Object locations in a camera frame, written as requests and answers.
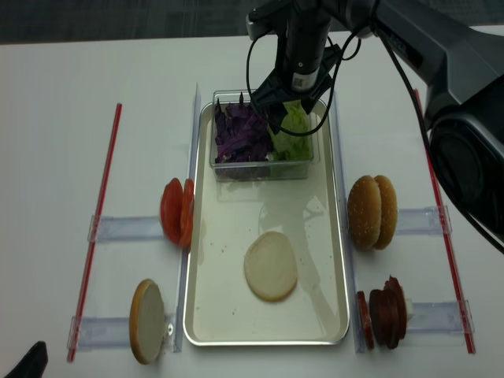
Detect red strip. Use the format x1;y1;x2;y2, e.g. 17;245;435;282
66;103;123;364
413;88;476;354

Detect clear holder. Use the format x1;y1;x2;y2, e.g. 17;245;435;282
395;206;452;235
406;298;475;335
66;313;176;351
87;216;165;243

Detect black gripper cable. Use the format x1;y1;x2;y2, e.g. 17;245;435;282
246;29;504;255

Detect lower left clear holder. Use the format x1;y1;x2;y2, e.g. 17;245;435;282
66;313;176;351

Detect sesame bun top front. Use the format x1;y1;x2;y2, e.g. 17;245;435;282
346;175;381;250

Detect cream metal tray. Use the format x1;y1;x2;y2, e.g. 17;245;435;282
183;105;350;347

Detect tomato slice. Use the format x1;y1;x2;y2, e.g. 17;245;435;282
179;179;195;248
160;178;183;245

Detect right red strip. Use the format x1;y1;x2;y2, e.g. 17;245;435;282
413;88;476;354

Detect right tomato slice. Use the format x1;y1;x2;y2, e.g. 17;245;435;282
179;179;195;248

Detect green lettuce pile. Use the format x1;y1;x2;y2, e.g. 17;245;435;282
269;101;313;161

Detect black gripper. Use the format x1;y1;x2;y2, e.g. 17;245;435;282
250;35;342;134

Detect thin red sausage slice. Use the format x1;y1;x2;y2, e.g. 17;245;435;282
356;291;374;350

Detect clear plastic salad box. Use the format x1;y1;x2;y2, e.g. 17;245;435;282
209;91;319;181

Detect dark red meat slices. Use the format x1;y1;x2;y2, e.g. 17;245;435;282
369;276;407;350

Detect left tomato slice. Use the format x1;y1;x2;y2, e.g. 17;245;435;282
160;178;183;245

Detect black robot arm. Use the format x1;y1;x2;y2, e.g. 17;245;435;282
246;1;503;239

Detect left red strip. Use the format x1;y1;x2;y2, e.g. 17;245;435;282
66;103;123;364

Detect black object bottom left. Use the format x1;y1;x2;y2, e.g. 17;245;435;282
6;341;48;378

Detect bottom bun on tray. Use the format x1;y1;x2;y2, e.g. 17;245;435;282
243;232;298;302

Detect upper right clear holder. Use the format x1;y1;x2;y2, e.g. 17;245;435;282
395;206;452;235

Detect upright bun half left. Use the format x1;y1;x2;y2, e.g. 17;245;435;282
129;279;165;365

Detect sesame bun top rear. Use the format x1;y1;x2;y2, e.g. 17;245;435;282
374;175;398;250

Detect lower right clear holder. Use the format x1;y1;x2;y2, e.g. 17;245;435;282
406;298;475;335

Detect upper left clear holder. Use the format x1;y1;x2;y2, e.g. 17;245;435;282
87;216;165;243

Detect sesame bun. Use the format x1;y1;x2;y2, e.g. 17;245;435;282
346;175;381;250
374;175;398;250

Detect purple cabbage shreds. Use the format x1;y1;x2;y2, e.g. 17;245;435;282
213;94;274;164

